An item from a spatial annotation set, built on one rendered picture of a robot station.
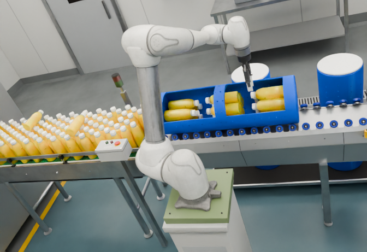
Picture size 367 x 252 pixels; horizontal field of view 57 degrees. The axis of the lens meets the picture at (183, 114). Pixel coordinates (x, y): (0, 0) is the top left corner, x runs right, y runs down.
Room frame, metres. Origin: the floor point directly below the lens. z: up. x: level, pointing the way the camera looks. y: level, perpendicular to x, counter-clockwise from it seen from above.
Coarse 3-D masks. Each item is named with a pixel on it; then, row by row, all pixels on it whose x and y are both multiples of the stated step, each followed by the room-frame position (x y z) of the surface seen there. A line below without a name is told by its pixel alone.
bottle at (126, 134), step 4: (124, 132) 1.92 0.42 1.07; (128, 132) 1.92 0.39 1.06; (124, 136) 1.91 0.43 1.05; (128, 136) 1.91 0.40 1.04; (132, 136) 1.93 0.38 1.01; (128, 140) 1.90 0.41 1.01; (132, 140) 1.91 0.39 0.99; (132, 144) 1.91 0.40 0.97; (136, 144) 1.93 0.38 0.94; (132, 152) 1.90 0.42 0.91
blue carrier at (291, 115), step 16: (256, 80) 1.74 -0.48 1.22; (272, 80) 1.74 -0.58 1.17; (288, 80) 1.59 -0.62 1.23; (176, 96) 2.03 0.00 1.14; (192, 96) 1.99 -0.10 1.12; (208, 96) 1.95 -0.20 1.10; (288, 96) 1.51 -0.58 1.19; (224, 112) 1.64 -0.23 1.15; (272, 112) 1.52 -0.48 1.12; (288, 112) 1.48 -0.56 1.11; (176, 128) 1.77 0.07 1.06; (192, 128) 1.73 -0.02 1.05; (208, 128) 1.70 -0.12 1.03; (224, 128) 1.67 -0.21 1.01
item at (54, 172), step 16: (80, 160) 2.04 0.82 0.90; (96, 160) 1.97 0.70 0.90; (128, 160) 1.85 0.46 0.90; (0, 176) 2.36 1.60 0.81; (16, 176) 2.29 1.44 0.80; (32, 176) 2.22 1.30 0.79; (48, 176) 2.16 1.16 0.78; (64, 176) 2.10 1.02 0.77; (80, 176) 2.04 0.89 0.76; (96, 176) 1.98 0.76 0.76; (112, 176) 1.93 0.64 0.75; (144, 176) 1.82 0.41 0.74; (16, 192) 2.38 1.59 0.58; (64, 192) 2.74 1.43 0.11; (128, 192) 1.96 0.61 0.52; (144, 192) 2.12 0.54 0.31; (160, 192) 2.30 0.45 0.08; (32, 208) 2.40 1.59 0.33; (144, 224) 1.94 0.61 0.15
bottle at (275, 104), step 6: (258, 102) 1.63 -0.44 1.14; (264, 102) 1.60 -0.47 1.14; (270, 102) 1.59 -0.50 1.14; (276, 102) 1.57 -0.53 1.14; (282, 102) 1.55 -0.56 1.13; (258, 108) 1.61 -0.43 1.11; (264, 108) 1.59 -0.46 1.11; (270, 108) 1.57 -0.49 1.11; (276, 108) 1.56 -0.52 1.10; (282, 108) 1.55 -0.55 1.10
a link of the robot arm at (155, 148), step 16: (128, 32) 1.47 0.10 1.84; (144, 32) 1.40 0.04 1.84; (128, 48) 1.44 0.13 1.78; (144, 48) 1.38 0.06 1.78; (144, 64) 1.39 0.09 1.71; (144, 80) 1.39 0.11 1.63; (144, 96) 1.38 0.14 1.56; (160, 96) 1.39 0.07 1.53; (144, 112) 1.37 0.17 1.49; (160, 112) 1.36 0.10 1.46; (144, 128) 1.37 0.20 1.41; (160, 128) 1.34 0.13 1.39; (144, 144) 1.34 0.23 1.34; (160, 144) 1.31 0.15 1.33; (144, 160) 1.31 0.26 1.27; (160, 160) 1.27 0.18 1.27; (160, 176) 1.23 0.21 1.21
